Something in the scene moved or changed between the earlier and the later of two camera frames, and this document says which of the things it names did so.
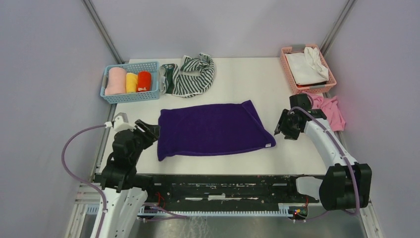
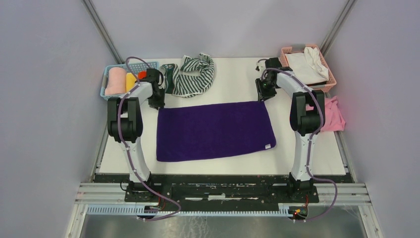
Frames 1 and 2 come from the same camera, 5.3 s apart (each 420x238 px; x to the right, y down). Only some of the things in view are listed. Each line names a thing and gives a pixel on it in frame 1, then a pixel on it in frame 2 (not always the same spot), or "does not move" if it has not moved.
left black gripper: [148, 135] -> [160, 103]
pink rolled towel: [117, 81] does not move
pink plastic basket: [331, 83] does not move
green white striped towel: [186, 86] does not move
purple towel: [210, 128] does not move
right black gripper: [293, 135] -> [262, 93]
